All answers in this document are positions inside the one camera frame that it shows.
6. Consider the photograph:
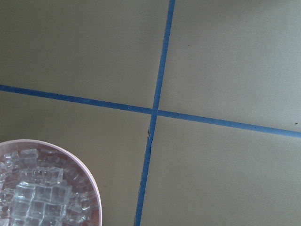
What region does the pink bowl of ice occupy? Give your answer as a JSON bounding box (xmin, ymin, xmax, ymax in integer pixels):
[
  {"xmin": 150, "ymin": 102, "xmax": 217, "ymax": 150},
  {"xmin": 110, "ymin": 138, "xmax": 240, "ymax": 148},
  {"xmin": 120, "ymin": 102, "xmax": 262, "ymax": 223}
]
[{"xmin": 0, "ymin": 139, "xmax": 103, "ymax": 226}]

